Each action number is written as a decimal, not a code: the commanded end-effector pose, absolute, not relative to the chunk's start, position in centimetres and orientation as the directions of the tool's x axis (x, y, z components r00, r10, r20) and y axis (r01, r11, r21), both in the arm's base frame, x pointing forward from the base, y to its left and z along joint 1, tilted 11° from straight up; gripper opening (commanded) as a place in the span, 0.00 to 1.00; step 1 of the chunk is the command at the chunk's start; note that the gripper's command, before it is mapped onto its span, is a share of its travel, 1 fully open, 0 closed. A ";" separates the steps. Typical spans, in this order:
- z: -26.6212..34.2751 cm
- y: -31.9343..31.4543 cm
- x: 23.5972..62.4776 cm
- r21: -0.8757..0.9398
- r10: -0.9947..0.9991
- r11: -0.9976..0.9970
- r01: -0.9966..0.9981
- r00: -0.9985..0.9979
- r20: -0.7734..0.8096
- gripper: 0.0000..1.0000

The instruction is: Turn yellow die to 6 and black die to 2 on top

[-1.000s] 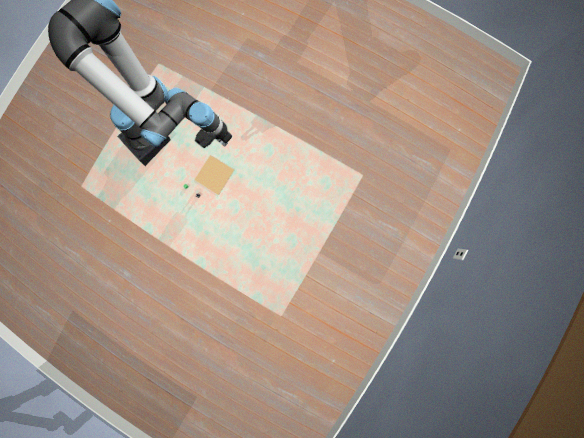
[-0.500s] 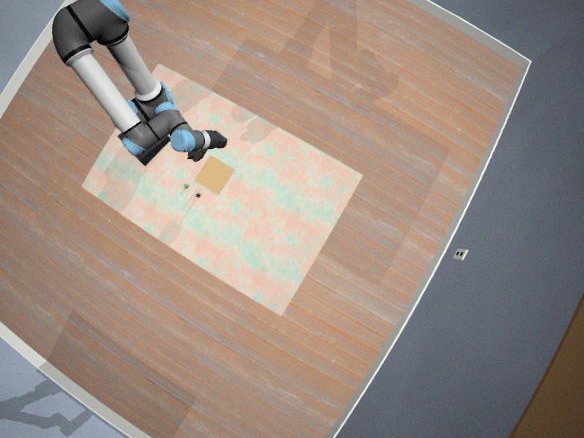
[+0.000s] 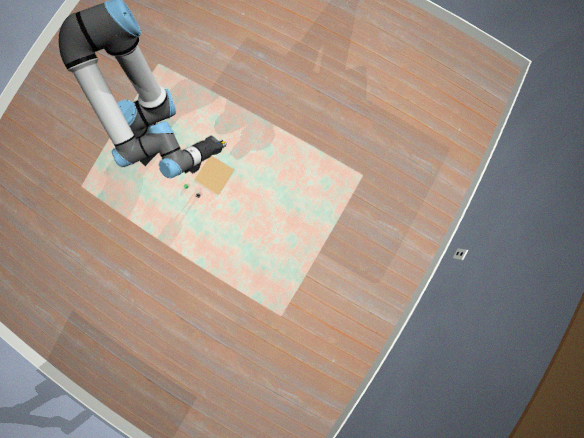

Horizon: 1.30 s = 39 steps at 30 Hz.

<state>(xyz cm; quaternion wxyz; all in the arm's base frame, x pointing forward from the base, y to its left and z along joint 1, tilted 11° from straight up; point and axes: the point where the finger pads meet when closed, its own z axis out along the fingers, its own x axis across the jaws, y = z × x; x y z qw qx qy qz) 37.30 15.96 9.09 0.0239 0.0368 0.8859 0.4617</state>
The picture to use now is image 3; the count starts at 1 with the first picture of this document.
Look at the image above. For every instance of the tan flat mat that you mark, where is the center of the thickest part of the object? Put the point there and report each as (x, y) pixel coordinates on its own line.
(214, 175)

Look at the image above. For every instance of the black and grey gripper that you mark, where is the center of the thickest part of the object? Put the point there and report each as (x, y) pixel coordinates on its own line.
(204, 151)

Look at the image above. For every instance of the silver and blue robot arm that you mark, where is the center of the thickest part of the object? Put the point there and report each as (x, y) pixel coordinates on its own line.
(109, 26)

